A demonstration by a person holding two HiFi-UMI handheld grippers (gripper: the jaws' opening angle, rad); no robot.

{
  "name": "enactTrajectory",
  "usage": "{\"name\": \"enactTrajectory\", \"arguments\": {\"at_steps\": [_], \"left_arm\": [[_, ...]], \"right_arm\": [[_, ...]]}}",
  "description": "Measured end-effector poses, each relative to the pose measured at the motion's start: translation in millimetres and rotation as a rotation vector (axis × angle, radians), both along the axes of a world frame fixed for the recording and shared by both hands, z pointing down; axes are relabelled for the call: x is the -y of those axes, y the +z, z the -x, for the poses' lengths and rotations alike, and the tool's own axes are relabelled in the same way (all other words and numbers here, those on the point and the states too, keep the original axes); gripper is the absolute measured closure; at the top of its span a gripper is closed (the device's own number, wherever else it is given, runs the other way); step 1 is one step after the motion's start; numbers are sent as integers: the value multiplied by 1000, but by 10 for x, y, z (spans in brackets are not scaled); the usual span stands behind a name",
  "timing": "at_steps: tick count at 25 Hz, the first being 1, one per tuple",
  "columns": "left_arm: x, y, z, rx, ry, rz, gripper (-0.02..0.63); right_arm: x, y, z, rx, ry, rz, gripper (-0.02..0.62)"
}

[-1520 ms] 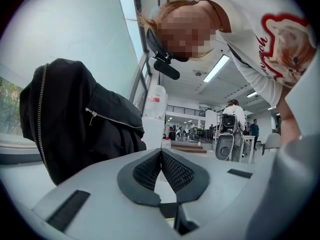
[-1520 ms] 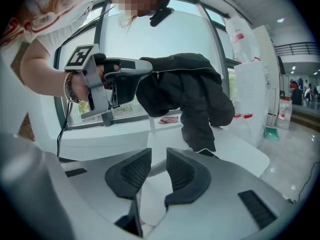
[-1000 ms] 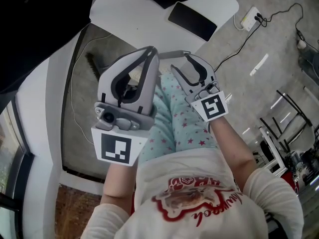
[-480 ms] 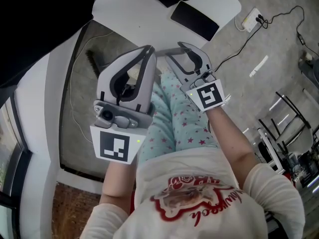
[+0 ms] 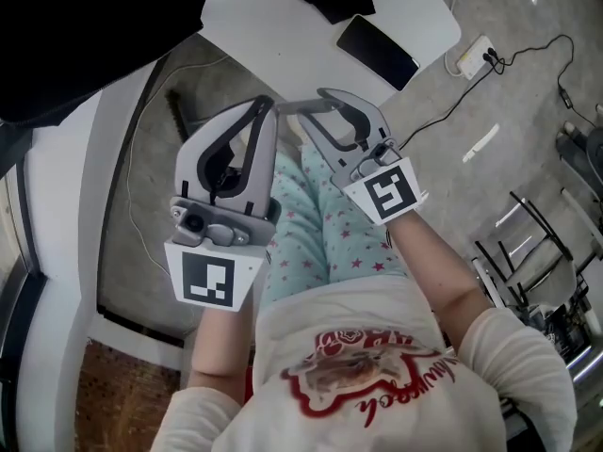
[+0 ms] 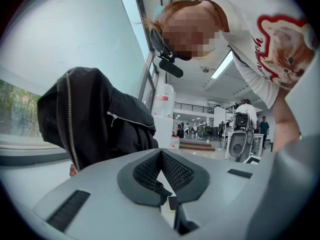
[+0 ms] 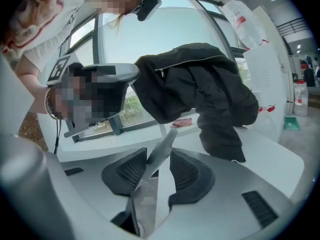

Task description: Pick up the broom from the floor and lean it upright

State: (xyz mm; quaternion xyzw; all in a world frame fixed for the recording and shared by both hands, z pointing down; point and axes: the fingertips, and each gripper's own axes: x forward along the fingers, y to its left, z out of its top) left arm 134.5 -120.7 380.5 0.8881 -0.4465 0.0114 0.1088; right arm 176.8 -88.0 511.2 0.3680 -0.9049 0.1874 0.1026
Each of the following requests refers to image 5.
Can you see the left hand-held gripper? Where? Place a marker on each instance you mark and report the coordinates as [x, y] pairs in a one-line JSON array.
[[207, 280]]

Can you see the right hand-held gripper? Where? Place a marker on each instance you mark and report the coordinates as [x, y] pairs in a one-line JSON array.
[[388, 191]]

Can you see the person's right forearm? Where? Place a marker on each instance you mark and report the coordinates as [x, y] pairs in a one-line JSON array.
[[438, 276]]

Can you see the person's left forearm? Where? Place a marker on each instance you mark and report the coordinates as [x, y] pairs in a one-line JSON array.
[[221, 342]]

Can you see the black tablet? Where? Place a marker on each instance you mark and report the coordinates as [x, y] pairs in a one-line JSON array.
[[377, 52]]

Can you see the light blue star-print trousers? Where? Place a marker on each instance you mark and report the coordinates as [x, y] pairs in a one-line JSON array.
[[311, 233]]

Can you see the white table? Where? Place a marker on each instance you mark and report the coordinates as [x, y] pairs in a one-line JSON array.
[[282, 31]]

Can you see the white power strip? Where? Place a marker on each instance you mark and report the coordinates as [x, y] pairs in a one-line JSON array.
[[473, 59]]

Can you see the large black jacket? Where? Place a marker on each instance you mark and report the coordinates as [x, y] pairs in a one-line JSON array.
[[85, 31]]

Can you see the dark grey equipment base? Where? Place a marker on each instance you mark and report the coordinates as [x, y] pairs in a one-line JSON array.
[[581, 149]]

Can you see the cream printed shirt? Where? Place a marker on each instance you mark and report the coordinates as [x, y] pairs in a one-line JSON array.
[[377, 370]]

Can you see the brown woven mat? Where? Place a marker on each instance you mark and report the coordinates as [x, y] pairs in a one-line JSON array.
[[127, 393]]

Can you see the black equipment box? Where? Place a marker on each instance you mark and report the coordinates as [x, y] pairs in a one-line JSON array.
[[560, 332]]

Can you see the black metal frame chair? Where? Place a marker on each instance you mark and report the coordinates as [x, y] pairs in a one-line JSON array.
[[537, 262]]

